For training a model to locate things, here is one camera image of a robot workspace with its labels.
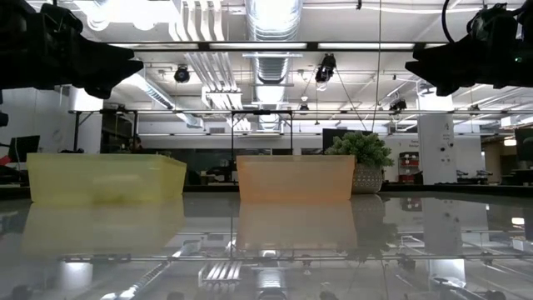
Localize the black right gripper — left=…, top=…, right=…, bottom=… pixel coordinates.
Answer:
left=405, top=2, right=522, bottom=98

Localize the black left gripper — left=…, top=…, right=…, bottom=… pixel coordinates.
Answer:
left=38, top=2, right=145, bottom=100

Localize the yellow translucent plastic bin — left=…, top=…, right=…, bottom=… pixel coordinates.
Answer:
left=27, top=152, right=187, bottom=205

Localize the orange translucent plastic bin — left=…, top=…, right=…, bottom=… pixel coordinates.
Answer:
left=236, top=154, right=356, bottom=204

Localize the white building column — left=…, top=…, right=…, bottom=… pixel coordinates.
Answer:
left=417, top=93, right=456, bottom=185

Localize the red storage rack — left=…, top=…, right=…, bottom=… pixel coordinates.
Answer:
left=399, top=151, right=421, bottom=183

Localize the black computer monitor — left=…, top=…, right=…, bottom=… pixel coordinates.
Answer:
left=7, top=134, right=42, bottom=163

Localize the green potted succulent plant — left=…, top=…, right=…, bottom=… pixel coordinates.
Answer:
left=324, top=131, right=395, bottom=195

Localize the large black screen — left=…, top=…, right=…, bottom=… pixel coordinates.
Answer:
left=322, top=127, right=374, bottom=153

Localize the black overhead rig bar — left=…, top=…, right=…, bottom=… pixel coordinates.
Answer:
left=106, top=41, right=449, bottom=53

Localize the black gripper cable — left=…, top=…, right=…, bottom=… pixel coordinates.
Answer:
left=441, top=0, right=472, bottom=45

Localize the black hanging camera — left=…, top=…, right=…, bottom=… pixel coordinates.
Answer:
left=315, top=52, right=337, bottom=83

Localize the black metal table frame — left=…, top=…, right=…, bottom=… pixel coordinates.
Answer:
left=0, top=182, right=533, bottom=195

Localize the black metal frame stand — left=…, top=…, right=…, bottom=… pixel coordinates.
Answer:
left=230, top=109, right=294, bottom=184

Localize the silver ventilation duct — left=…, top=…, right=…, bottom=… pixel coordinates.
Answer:
left=243, top=0, right=304, bottom=105

